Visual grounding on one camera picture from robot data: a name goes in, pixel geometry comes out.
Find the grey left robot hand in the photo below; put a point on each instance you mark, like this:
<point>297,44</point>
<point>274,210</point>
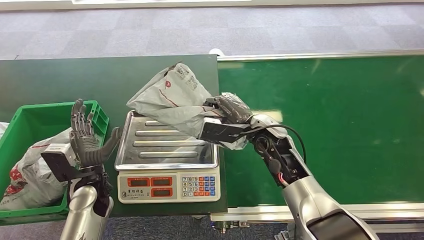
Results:
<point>84,142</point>

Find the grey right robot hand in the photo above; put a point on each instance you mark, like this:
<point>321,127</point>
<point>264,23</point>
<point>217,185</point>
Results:
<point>233,107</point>

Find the grey courier bag package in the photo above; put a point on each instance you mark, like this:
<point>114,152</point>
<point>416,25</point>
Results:
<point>172,99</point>

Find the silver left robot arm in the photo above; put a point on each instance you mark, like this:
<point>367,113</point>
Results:
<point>86,205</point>

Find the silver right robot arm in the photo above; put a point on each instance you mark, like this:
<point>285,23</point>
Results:
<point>308,198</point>

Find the white conveyor end roller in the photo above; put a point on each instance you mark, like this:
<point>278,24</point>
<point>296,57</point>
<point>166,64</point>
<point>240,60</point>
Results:
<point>216,51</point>

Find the grey package with red print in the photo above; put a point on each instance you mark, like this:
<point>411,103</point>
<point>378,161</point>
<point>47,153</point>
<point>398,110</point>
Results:
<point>36,179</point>

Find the white package corner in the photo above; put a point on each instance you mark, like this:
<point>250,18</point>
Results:
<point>3,129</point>

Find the green conveyor belt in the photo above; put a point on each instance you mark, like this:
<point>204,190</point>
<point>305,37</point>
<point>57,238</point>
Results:
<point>331,132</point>

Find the green plastic crate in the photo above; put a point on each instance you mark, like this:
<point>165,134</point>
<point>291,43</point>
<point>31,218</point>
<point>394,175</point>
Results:
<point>39,116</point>

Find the stainless steel scale tray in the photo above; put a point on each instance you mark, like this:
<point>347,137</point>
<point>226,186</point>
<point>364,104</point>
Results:
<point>165,144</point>

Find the white electronic scale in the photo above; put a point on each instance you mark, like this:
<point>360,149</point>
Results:
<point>175,187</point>

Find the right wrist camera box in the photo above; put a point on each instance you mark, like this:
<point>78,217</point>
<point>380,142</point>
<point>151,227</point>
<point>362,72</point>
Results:
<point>218,132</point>

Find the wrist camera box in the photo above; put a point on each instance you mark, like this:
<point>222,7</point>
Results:
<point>59,159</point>
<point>218,132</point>

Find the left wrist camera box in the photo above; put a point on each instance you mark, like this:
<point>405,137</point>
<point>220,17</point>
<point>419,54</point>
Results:
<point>59,159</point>

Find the aluminium conveyor frame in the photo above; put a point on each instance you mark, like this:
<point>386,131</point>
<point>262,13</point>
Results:
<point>381,210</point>

